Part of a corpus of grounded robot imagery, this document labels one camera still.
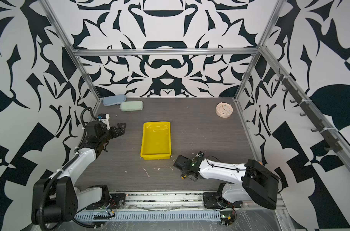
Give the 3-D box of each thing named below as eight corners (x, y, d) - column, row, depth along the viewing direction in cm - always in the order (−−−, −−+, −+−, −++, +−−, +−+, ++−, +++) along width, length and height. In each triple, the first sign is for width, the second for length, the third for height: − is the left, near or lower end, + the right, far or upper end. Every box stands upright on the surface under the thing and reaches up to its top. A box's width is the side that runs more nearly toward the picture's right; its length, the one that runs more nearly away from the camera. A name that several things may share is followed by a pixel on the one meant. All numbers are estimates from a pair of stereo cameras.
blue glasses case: (103, 106, 115) (101, 104, 113) (104, 99, 120) (102, 96, 118) (125, 103, 117) (124, 101, 115) (125, 96, 123) (124, 93, 120)
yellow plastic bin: (140, 160, 90) (138, 155, 84) (145, 127, 106) (144, 121, 100) (170, 160, 90) (170, 155, 84) (171, 127, 106) (171, 121, 100)
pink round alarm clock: (216, 118, 111) (218, 114, 108) (214, 105, 119) (215, 102, 116) (233, 118, 111) (235, 114, 108) (229, 105, 119) (231, 102, 116)
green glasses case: (120, 111, 113) (118, 108, 111) (122, 103, 119) (121, 100, 116) (142, 111, 113) (142, 108, 111) (144, 103, 119) (143, 100, 116)
